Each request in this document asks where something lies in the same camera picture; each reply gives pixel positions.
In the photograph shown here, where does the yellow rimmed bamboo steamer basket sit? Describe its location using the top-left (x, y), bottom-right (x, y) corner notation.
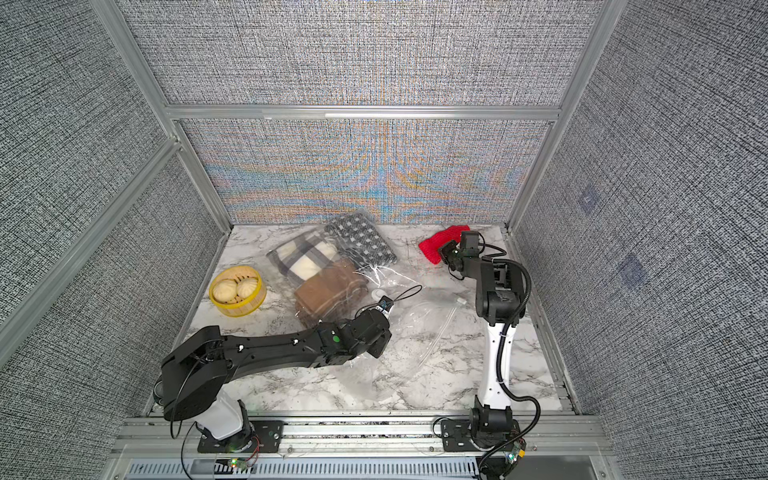
top-left (208, 265), bottom-right (267, 318)

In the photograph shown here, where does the aluminium front rail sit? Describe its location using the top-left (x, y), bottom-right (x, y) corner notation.
top-left (109, 411), bottom-right (613, 459)

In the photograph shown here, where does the white vacuum bag valve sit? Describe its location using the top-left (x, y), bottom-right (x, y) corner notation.
top-left (371, 289), bottom-right (386, 302)

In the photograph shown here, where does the white steamed bun left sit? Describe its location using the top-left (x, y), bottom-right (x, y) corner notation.
top-left (212, 279), bottom-right (237, 303)

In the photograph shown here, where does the red knitted scarf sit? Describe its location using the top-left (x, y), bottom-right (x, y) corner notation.
top-left (418, 225), bottom-right (470, 265)

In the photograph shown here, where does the clear plastic vacuum bag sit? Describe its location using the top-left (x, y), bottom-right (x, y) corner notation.
top-left (266, 211), bottom-right (466, 400)

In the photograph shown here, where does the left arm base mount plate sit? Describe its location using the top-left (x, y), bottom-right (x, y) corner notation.
top-left (197, 420), bottom-right (285, 454)

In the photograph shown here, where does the black white houndstooth scarf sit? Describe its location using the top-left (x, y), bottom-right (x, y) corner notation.
top-left (324, 211), bottom-right (398, 271)

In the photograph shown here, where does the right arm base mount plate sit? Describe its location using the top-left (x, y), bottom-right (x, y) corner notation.
top-left (432, 417), bottom-right (521, 453)

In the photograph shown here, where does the white steamed bun right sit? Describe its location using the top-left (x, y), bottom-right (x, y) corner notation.
top-left (236, 277), bottom-right (259, 300)

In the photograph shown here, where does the brown striped fringed scarf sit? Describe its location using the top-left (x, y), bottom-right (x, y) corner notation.
top-left (294, 258), bottom-right (368, 328)

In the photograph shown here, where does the aluminium frame corner post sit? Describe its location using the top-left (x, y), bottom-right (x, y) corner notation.
top-left (91, 1), bottom-right (233, 236)

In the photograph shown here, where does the grey cream plaid scarf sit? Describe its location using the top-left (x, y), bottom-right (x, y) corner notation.
top-left (267, 230), bottom-right (340, 287)

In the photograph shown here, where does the white steamed bun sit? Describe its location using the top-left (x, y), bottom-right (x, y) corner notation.
top-left (236, 277), bottom-right (259, 300)
top-left (212, 279), bottom-right (237, 303)

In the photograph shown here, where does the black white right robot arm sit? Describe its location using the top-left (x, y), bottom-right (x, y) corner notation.
top-left (439, 230), bottom-right (542, 452)

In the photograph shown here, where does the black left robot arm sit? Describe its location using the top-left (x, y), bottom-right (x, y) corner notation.
top-left (155, 307), bottom-right (391, 442)

